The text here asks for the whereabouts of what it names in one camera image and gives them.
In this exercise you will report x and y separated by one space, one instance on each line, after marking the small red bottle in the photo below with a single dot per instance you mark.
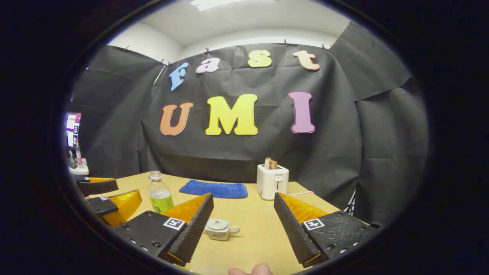
78 154

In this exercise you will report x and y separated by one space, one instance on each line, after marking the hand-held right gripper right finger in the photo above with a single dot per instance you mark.
294 233

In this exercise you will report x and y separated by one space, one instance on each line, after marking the white teacup lid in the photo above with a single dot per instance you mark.
217 225

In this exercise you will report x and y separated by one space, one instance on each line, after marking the bread slice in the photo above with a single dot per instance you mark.
270 163

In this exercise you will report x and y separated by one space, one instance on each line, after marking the green label water bottle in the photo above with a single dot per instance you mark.
159 198

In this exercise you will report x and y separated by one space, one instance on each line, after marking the black backdrop cloth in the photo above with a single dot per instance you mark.
336 152

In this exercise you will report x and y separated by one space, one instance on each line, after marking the white toaster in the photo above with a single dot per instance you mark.
271 183

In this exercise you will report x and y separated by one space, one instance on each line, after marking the white ceramic teacup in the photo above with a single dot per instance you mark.
219 235

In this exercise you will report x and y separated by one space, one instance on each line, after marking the blue towel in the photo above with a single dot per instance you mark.
214 189

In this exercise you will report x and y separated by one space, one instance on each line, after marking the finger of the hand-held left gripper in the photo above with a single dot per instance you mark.
97 186
101 205

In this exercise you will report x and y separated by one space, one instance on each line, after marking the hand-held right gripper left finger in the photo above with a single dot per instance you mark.
193 233

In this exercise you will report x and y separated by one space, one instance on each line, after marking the wall poster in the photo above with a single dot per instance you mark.
72 130

